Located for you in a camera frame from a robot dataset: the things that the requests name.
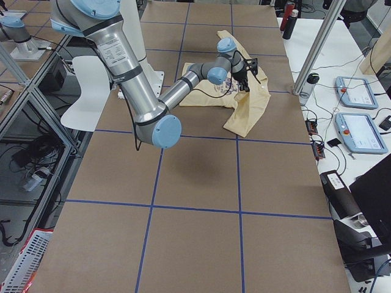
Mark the aluminium frame post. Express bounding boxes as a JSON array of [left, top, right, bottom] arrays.
[[293, 0, 346, 95]]

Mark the black monitor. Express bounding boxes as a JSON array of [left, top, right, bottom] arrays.
[[349, 156, 390, 244]]

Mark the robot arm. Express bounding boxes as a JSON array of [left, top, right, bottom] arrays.
[[51, 1, 258, 148]]

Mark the cream long-sleeve printed shirt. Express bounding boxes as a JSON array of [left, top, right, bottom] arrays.
[[178, 29, 272, 138]]

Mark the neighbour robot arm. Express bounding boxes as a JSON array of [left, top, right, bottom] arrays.
[[1, 16, 52, 61]]

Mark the teach pendant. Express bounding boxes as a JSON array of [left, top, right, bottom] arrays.
[[335, 76, 378, 109], [334, 113, 389, 154]]

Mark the white plastic basket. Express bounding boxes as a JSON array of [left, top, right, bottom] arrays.
[[1, 228, 53, 292]]

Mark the black device with label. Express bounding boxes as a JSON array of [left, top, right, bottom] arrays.
[[320, 170, 362, 219]]

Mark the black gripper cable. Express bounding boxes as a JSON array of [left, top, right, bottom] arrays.
[[123, 88, 144, 151]]

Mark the lower teach pendant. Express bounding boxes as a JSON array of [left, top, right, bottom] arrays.
[[334, 113, 389, 154]]

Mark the dark red bottle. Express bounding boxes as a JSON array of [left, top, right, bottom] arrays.
[[280, 1, 299, 40]]

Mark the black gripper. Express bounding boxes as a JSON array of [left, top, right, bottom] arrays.
[[231, 58, 258, 92]]

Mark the clear water bottle black cap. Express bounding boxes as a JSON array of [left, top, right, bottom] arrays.
[[299, 73, 320, 106]]

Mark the white plastic chair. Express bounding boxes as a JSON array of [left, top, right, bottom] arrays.
[[60, 56, 111, 132]]

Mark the upper teach pendant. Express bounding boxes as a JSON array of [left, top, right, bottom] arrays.
[[335, 76, 378, 109]]

